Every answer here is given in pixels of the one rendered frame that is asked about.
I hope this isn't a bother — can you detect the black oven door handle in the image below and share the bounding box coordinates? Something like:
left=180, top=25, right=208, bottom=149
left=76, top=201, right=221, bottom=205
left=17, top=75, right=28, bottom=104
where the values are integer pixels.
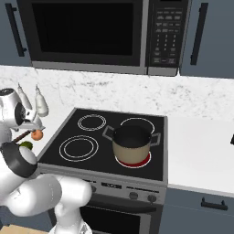
left=86, top=199, right=158, bottom=215

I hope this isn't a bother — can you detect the blue-grey drawer front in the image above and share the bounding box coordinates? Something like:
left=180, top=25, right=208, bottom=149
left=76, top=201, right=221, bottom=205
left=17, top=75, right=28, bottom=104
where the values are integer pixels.
left=158, top=186, right=234, bottom=234

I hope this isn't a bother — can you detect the black oven door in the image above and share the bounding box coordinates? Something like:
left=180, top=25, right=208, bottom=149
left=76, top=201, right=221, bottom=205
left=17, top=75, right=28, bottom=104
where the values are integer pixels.
left=79, top=195, right=163, bottom=234

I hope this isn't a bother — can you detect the black drawer handle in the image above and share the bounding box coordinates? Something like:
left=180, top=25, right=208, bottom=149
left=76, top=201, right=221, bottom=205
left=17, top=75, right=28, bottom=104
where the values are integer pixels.
left=200, top=197, right=229, bottom=212

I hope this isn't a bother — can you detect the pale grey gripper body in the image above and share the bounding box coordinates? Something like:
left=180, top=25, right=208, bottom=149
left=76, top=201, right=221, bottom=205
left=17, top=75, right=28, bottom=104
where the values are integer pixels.
left=18, top=116, right=47, bottom=133

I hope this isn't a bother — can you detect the black cupboard handle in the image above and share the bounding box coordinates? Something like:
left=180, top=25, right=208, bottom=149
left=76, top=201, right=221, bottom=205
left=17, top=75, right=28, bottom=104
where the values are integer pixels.
left=189, top=2, right=210, bottom=67
left=5, top=2, right=28, bottom=59

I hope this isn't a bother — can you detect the slim white bottle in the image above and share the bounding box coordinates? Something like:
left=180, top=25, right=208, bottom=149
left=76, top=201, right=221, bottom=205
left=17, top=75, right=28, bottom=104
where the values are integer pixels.
left=16, top=82, right=33, bottom=112

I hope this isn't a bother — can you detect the green lime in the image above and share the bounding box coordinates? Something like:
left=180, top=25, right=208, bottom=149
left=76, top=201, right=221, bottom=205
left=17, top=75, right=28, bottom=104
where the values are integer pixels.
left=18, top=140, right=34, bottom=151

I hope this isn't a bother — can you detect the black steel microwave oven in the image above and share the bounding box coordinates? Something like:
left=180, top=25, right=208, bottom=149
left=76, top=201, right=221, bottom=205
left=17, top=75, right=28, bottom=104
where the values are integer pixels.
left=16, top=0, right=193, bottom=77

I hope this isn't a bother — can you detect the beige pot with handles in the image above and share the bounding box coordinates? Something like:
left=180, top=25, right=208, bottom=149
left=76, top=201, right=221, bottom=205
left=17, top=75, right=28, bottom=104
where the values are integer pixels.
left=102, top=123, right=162, bottom=165

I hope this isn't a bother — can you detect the black microwave door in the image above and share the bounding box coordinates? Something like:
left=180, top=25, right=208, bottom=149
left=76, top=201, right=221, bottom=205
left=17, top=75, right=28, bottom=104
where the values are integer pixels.
left=16, top=0, right=150, bottom=68

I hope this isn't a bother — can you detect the blue-grey cupboard door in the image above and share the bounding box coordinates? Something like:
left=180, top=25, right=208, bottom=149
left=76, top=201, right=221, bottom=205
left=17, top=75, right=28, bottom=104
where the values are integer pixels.
left=179, top=0, right=234, bottom=80
left=0, top=0, right=33, bottom=68

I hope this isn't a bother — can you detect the orange onion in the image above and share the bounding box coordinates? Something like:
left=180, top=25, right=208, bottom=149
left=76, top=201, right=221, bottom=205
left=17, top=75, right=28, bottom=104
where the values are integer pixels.
left=31, top=129, right=44, bottom=142

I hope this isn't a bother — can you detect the blue-grey base cupboard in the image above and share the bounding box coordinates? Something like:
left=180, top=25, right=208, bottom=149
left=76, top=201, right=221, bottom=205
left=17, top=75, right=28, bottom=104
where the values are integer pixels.
left=0, top=206, right=58, bottom=232

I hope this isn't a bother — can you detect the wide white bottle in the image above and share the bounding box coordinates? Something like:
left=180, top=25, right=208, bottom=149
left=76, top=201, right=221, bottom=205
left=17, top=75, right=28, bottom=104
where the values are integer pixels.
left=34, top=84, right=49, bottom=118

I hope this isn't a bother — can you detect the brown-handled spatula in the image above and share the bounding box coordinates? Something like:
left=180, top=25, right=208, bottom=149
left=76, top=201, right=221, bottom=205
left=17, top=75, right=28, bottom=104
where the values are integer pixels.
left=11, top=129, right=34, bottom=144

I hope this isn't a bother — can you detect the black hob stove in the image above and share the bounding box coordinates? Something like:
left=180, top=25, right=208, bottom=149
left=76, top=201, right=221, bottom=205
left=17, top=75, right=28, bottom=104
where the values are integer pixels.
left=36, top=107, right=169, bottom=234

